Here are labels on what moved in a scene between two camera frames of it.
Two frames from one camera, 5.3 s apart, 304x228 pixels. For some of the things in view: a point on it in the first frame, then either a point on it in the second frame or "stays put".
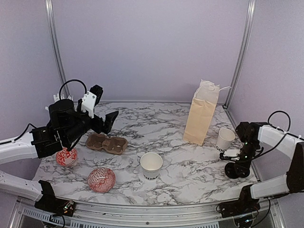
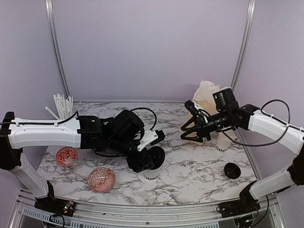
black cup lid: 240,172 → 232,170
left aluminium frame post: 49,6 stays put
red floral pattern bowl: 67,157 stays put
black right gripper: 247,165 → 191,138
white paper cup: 225,137 stays put
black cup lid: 230,171 → 156,155
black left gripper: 99,128 → 140,164
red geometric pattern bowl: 101,180 stays put
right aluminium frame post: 251,4 stays put
